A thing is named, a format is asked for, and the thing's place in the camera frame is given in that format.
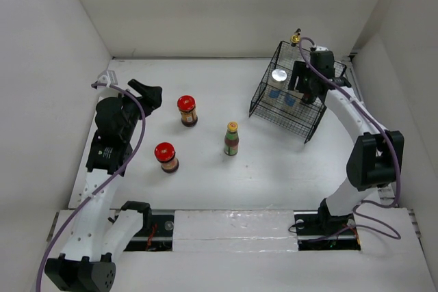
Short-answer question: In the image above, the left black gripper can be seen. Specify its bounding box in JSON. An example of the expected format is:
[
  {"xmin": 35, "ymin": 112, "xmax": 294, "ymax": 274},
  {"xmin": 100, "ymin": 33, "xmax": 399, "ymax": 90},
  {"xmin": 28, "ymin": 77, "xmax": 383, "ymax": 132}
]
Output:
[{"xmin": 114, "ymin": 80, "xmax": 161, "ymax": 140}]

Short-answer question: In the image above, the clear glass oil bottle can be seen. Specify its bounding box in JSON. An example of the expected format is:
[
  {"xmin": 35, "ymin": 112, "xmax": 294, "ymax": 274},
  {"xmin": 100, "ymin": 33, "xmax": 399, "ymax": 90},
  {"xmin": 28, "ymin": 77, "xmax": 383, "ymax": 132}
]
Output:
[{"xmin": 290, "ymin": 28, "xmax": 301, "ymax": 64}]

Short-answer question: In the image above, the silver lid shaker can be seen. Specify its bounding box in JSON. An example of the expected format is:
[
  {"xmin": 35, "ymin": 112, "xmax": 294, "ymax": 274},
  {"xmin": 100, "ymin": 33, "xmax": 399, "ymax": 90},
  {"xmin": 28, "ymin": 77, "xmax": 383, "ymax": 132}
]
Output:
[
  {"xmin": 268, "ymin": 69, "xmax": 287, "ymax": 98},
  {"xmin": 285, "ymin": 91, "xmax": 302, "ymax": 107}
]

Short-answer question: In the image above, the dark soy sauce bottle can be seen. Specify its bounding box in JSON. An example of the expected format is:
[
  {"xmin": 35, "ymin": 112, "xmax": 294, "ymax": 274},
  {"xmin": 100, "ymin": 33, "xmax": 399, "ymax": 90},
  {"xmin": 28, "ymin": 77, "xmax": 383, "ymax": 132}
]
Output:
[{"xmin": 301, "ymin": 92, "xmax": 318, "ymax": 105}]

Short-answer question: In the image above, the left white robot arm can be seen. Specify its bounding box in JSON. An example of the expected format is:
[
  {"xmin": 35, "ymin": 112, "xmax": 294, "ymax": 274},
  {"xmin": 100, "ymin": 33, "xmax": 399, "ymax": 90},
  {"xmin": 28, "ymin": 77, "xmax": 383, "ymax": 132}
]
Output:
[{"xmin": 35, "ymin": 79, "xmax": 162, "ymax": 291}]

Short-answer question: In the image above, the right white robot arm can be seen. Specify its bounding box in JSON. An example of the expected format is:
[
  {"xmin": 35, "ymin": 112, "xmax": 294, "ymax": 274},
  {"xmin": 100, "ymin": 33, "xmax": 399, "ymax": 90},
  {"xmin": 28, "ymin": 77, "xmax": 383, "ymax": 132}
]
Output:
[{"xmin": 293, "ymin": 50, "xmax": 404, "ymax": 235}]

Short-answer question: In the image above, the red lid jar back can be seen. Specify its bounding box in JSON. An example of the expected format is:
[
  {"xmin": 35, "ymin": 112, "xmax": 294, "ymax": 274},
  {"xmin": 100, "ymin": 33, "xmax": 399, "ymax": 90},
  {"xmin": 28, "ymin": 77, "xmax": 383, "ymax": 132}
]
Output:
[{"xmin": 177, "ymin": 95, "xmax": 198, "ymax": 127}]

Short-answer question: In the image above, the red lid jar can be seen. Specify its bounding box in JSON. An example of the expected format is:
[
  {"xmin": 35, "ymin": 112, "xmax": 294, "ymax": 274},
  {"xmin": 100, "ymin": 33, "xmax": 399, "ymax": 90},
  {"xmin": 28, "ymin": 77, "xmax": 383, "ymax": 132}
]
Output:
[
  {"xmin": 177, "ymin": 95, "xmax": 198, "ymax": 127},
  {"xmin": 154, "ymin": 142, "xmax": 179, "ymax": 174}
]

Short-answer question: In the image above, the red lid jar front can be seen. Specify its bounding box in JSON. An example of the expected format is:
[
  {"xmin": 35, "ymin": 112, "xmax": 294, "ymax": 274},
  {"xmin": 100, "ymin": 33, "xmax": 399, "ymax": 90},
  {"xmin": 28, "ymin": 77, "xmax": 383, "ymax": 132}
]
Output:
[{"xmin": 154, "ymin": 142, "xmax": 179, "ymax": 174}]

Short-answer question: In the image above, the green label sauce bottle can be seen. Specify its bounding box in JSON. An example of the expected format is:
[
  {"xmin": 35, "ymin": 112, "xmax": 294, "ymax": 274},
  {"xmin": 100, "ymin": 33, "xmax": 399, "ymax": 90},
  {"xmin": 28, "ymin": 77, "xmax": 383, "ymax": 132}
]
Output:
[{"xmin": 224, "ymin": 122, "xmax": 239, "ymax": 156}]

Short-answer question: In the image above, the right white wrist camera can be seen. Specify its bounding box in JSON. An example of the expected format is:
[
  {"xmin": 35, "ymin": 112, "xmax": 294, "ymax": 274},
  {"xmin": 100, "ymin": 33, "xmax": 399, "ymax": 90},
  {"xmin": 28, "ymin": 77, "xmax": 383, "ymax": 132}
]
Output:
[{"xmin": 310, "ymin": 45, "xmax": 329, "ymax": 52}]

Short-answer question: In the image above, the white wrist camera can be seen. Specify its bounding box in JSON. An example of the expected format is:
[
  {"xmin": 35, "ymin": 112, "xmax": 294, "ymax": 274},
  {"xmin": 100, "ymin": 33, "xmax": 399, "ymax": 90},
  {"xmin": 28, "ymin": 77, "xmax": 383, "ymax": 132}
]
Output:
[
  {"xmin": 96, "ymin": 70, "xmax": 118, "ymax": 88},
  {"xmin": 310, "ymin": 45, "xmax": 329, "ymax": 52}
]

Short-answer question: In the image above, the black wire rack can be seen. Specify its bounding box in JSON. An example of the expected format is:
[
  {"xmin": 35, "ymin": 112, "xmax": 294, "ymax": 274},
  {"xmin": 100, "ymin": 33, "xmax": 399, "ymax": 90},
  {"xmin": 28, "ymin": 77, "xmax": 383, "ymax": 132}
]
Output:
[{"xmin": 249, "ymin": 41, "xmax": 326, "ymax": 142}]

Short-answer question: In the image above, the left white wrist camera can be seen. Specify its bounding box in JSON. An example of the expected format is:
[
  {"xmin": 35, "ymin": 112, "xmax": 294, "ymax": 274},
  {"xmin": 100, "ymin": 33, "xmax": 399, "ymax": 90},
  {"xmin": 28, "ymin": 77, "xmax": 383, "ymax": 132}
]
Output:
[{"xmin": 96, "ymin": 70, "xmax": 118, "ymax": 88}]

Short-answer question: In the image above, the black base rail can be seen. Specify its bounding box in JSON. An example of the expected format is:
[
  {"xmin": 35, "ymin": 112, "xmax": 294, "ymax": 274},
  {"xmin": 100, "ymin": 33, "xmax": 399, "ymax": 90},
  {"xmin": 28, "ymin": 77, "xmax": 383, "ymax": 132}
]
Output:
[{"xmin": 125, "ymin": 210, "xmax": 360, "ymax": 252}]

